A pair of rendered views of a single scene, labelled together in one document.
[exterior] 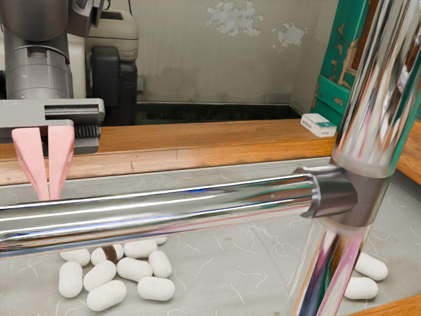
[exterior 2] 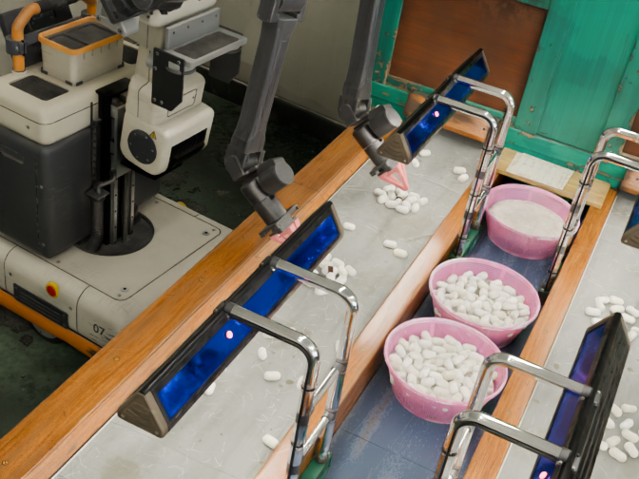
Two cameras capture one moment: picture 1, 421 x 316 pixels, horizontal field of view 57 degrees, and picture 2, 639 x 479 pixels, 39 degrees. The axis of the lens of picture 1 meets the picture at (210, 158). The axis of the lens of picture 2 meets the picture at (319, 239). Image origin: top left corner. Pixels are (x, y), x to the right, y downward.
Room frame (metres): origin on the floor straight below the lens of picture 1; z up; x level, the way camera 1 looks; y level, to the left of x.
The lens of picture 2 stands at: (-1.08, 1.71, 2.03)
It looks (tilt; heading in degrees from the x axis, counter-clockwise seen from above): 35 degrees down; 316
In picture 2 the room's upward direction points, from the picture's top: 10 degrees clockwise
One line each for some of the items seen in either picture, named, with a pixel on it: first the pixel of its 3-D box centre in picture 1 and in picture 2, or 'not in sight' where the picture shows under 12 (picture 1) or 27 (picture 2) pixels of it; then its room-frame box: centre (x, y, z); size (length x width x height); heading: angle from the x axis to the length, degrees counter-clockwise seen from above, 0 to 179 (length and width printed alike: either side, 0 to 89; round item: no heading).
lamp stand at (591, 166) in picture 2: not in sight; (606, 225); (-0.19, -0.13, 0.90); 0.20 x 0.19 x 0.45; 115
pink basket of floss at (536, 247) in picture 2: not in sight; (527, 223); (0.07, -0.20, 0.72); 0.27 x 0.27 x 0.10
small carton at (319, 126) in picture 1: (317, 125); not in sight; (0.67, -0.19, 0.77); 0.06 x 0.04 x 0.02; 25
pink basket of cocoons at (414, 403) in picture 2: not in sight; (441, 373); (-0.24, 0.45, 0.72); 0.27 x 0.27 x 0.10
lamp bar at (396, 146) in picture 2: not in sight; (440, 98); (0.25, 0.07, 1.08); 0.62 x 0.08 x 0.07; 115
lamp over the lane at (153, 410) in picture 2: not in sight; (248, 297); (-0.17, 0.95, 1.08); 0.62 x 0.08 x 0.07; 115
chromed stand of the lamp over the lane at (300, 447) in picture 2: not in sight; (277, 395); (-0.24, 0.92, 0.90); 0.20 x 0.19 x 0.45; 115
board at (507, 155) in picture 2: not in sight; (551, 177); (0.16, -0.40, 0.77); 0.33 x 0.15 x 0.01; 25
